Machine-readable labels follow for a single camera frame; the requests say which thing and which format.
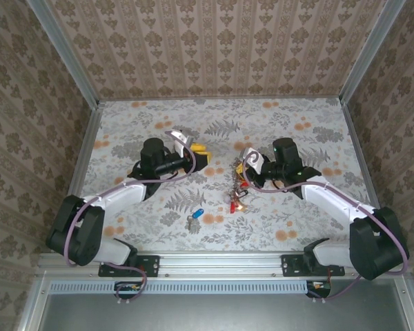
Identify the keyring bunch with coloured tags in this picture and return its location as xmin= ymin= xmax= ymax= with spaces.
xmin=224 ymin=157 xmax=251 ymax=215

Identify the key with blue tag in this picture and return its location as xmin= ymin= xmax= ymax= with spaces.
xmin=186 ymin=208 xmax=206 ymax=231

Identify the floral patterned tablecloth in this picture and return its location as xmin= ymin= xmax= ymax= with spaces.
xmin=66 ymin=98 xmax=381 ymax=253

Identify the grey metal shelf plate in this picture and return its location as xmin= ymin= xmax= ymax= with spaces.
xmin=17 ymin=275 xmax=414 ymax=331

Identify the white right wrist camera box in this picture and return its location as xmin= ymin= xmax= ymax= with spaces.
xmin=243 ymin=147 xmax=265 ymax=175

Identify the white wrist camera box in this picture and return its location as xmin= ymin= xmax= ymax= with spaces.
xmin=243 ymin=147 xmax=265 ymax=175
xmin=170 ymin=129 xmax=196 ymax=156

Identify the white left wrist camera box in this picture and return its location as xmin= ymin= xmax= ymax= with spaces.
xmin=170 ymin=129 xmax=196 ymax=156

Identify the aluminium back rail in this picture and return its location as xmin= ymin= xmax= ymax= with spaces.
xmin=98 ymin=97 xmax=342 ymax=103

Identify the aluminium left side rail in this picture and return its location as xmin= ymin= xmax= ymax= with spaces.
xmin=50 ymin=101 xmax=105 ymax=253

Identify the aluminium right side rail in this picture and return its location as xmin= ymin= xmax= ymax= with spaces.
xmin=340 ymin=98 xmax=382 ymax=210

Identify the aluminium mounting rail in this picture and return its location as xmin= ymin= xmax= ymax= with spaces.
xmin=34 ymin=250 xmax=363 ymax=279

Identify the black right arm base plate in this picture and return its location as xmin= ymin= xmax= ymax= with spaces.
xmin=281 ymin=254 xmax=346 ymax=277

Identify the white slotted cable duct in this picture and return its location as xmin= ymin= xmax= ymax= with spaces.
xmin=50 ymin=279 xmax=311 ymax=296

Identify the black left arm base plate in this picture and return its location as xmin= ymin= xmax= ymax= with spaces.
xmin=98 ymin=254 xmax=159 ymax=277

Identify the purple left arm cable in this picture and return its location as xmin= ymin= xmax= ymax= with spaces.
xmin=64 ymin=130 xmax=198 ymax=306

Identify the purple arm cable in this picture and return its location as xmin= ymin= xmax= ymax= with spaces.
xmin=244 ymin=153 xmax=411 ymax=304
xmin=64 ymin=130 xmax=198 ymax=306

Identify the aluminium right upright post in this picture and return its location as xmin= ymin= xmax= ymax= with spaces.
xmin=338 ymin=0 xmax=407 ymax=104

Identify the aluminium upright post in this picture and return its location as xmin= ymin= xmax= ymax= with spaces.
xmin=26 ymin=0 xmax=101 ymax=108
xmin=338 ymin=0 xmax=407 ymax=104

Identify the black connector with wires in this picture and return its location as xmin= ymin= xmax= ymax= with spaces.
xmin=114 ymin=281 xmax=142 ymax=300
xmin=305 ymin=279 xmax=332 ymax=299

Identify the aluminium left upright post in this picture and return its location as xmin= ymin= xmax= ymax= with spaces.
xmin=26 ymin=0 xmax=101 ymax=108

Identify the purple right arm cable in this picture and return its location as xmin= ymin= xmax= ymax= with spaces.
xmin=244 ymin=153 xmax=411 ymax=304

